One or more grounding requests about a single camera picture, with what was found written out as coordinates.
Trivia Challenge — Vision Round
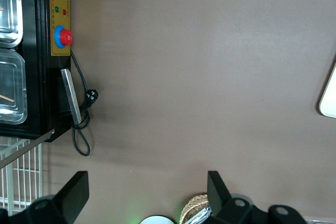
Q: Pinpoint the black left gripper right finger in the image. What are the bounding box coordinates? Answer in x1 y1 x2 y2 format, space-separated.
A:
207 170 308 224

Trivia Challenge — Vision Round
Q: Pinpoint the clear plastic container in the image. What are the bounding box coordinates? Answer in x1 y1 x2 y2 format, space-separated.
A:
0 48 28 125
0 0 24 49

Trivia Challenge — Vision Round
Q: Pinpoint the black sealing machine yellow panel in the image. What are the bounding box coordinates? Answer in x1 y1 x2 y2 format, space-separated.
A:
0 0 82 169

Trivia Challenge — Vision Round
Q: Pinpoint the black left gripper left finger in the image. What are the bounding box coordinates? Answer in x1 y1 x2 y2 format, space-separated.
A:
7 170 90 224

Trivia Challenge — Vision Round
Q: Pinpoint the white tray edge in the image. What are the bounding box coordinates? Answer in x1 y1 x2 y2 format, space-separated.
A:
318 61 336 119

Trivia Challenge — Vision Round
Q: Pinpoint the light woven wicker basket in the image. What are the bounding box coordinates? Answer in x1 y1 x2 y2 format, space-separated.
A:
179 194 211 224

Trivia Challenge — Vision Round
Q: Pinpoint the white wire rack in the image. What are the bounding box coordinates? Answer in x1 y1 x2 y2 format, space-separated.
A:
0 137 44 217

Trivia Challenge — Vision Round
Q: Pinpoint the black power cable with plug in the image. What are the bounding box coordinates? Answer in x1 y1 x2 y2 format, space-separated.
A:
70 49 99 156

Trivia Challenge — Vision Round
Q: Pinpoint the aluminium foil tray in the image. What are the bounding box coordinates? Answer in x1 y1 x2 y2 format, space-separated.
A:
188 205 212 224

